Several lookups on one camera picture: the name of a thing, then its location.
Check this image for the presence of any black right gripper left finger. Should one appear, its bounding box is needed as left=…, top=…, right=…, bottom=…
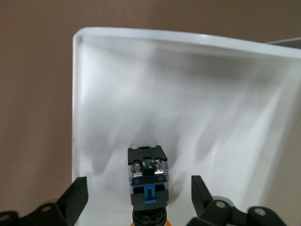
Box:
left=0, top=176, right=89, bottom=226

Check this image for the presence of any white plastic drawer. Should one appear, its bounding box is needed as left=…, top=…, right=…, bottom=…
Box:
left=71, top=26, right=301, bottom=226

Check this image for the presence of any yellow push button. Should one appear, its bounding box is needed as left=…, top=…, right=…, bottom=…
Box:
left=127, top=145, right=170, bottom=226

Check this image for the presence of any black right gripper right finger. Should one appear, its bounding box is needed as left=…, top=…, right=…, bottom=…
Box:
left=185, top=175, right=301, bottom=226

